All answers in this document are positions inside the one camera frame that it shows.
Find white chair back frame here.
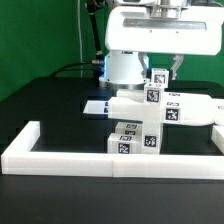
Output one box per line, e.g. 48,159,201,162
108,89,224,126

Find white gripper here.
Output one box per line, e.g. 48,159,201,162
105,0,224,80

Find white sheet with markers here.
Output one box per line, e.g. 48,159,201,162
84,100,108,115

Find white chair seat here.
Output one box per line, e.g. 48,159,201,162
141,122,163,154

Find white U-shaped fence frame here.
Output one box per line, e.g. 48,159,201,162
1,121,224,180

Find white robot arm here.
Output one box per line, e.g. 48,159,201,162
86,0,224,88

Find white cable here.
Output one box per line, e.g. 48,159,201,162
77,0,84,79

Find black cable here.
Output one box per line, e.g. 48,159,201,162
49,60,105,78

